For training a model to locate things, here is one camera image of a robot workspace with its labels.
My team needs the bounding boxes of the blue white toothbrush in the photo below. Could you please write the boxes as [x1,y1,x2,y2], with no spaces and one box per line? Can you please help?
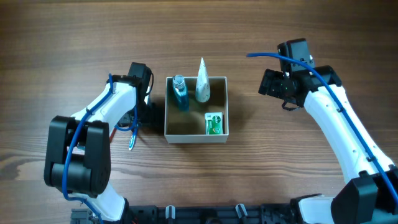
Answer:
[128,128,139,151]

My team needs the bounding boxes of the blue mouthwash bottle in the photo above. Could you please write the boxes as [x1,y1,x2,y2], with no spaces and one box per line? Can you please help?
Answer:
[172,75,189,111]

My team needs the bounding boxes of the teal red toothpaste tube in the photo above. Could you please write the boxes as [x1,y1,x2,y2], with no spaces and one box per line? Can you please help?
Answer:
[109,128,116,143]

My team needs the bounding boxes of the white lotion tube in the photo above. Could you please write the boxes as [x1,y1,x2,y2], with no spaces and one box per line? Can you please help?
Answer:
[195,58,211,103]

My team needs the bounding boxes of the green soap box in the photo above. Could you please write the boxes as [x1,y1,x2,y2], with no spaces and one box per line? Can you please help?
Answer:
[205,112,223,135]

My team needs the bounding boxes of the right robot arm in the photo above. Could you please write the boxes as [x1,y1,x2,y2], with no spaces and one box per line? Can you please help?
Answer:
[259,39,397,223]

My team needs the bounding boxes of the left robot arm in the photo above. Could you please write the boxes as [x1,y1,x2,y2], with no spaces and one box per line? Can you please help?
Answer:
[44,62,163,223]

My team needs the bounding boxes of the white cardboard open box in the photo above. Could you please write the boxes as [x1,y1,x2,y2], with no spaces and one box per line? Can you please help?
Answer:
[164,77,229,144]

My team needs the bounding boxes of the right blue cable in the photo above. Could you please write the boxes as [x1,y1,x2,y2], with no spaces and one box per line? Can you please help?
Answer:
[246,52,398,206]

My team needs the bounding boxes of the blue cable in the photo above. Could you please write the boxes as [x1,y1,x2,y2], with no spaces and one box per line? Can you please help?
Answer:
[61,73,139,224]
[246,52,398,206]

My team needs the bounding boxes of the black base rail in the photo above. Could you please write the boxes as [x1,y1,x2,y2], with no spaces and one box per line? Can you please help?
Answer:
[70,203,296,224]

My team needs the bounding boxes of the left blue cable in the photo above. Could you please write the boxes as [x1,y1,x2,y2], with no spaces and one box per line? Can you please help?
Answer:
[61,73,139,224]

